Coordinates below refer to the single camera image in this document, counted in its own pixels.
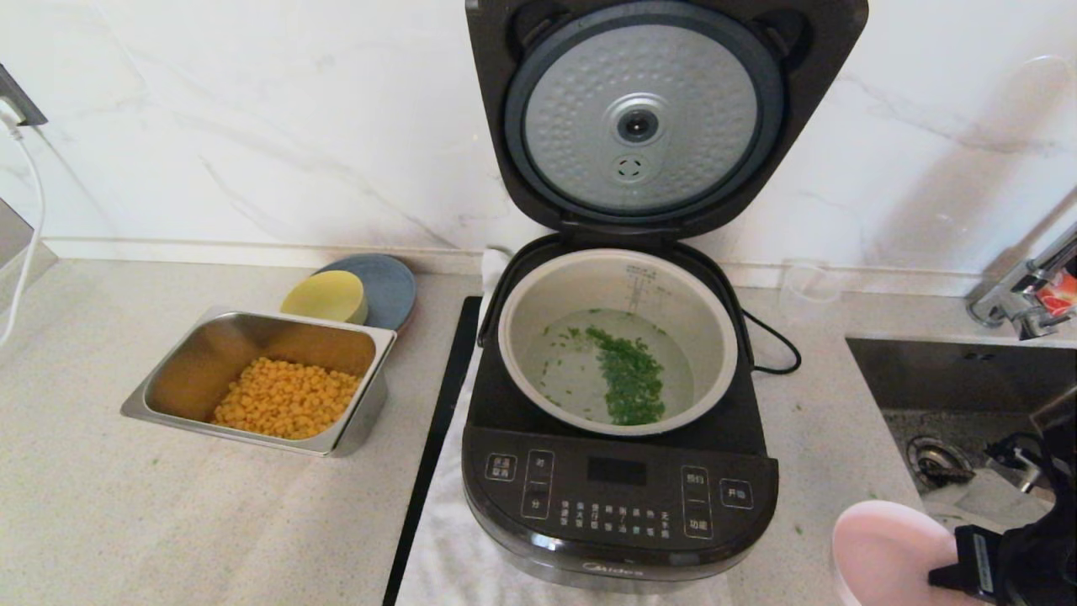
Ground white bowl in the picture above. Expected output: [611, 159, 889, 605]
[831, 500, 994, 606]

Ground chopped green scallions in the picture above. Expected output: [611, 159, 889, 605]
[538, 324, 667, 426]

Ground black rice cooker lid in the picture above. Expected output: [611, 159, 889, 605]
[464, 0, 870, 242]

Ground black rice cooker body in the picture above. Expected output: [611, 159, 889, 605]
[460, 236, 781, 594]

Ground grey inner pot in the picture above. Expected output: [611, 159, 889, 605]
[496, 248, 740, 437]

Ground yellow bowl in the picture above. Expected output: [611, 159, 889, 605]
[279, 269, 369, 326]

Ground white cloth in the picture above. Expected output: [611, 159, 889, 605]
[920, 467, 1053, 533]

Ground metal sink drain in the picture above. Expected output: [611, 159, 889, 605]
[905, 435, 975, 489]

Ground chrome faucet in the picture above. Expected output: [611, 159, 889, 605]
[966, 222, 1077, 341]

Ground orange red item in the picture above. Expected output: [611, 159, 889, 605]
[1039, 274, 1077, 319]

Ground clear measuring cup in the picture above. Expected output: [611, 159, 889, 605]
[778, 259, 844, 325]

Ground white towel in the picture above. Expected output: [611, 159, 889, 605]
[395, 247, 735, 606]

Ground black strip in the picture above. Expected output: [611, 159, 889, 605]
[383, 296, 483, 606]

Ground blue plate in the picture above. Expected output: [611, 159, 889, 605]
[313, 253, 417, 332]

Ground yellow corn kernels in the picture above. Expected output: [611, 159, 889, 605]
[210, 356, 363, 442]

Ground stainless steel tray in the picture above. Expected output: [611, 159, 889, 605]
[119, 310, 397, 458]

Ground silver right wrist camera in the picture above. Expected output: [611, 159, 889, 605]
[986, 433, 1048, 495]

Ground black power cord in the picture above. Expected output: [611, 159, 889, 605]
[745, 310, 803, 375]

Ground white cable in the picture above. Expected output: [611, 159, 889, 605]
[0, 101, 45, 348]

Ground dark wall socket plate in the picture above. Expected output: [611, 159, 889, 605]
[0, 63, 47, 127]

